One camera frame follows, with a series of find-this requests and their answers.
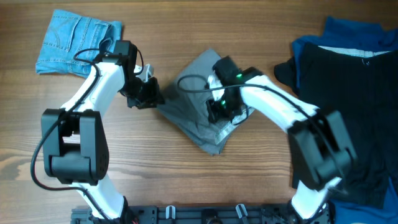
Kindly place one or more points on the blue shirt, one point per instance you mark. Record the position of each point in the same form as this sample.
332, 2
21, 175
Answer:
346, 34

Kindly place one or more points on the folded light blue jeans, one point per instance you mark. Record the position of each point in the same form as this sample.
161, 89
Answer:
71, 40

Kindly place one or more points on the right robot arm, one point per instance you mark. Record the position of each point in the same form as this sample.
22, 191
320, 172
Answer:
321, 149

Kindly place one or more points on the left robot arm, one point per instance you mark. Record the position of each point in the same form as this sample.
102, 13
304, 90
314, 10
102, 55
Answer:
74, 145

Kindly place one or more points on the grey shorts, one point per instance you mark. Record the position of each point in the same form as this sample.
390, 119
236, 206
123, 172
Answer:
188, 110

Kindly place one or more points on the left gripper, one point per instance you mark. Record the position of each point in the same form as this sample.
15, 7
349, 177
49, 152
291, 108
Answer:
152, 99

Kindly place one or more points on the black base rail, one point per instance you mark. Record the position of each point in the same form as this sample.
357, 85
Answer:
264, 214

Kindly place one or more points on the black garment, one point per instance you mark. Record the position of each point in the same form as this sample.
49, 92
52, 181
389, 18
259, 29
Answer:
364, 91

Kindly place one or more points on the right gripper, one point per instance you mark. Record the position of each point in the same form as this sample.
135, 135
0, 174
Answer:
216, 114

